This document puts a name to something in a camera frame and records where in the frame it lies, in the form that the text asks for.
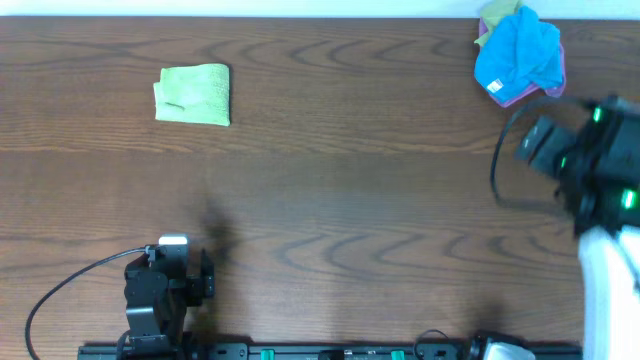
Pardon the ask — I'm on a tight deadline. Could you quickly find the blue microfiber cloth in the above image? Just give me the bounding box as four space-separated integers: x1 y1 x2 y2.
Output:
473 5 565 105

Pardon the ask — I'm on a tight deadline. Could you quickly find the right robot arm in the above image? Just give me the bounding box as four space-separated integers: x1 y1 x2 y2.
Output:
556 96 639 360

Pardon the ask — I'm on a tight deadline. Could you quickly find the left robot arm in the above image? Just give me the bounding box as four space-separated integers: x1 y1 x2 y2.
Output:
115 245 215 359

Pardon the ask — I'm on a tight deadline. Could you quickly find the purple crumpled cloth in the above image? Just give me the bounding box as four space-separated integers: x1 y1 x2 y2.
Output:
477 17 568 109

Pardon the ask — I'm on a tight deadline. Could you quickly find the olive green crumpled cloth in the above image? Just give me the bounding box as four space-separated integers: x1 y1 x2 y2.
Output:
474 0 523 47

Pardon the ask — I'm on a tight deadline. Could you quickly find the folded green cloth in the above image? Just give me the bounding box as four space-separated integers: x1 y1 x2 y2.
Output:
153 63 231 127

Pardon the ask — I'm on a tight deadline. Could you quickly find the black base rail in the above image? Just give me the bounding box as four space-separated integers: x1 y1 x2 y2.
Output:
77 341 585 360

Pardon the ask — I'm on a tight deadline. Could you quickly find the left camera cable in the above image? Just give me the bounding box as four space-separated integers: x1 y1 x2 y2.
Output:
24 246 151 360

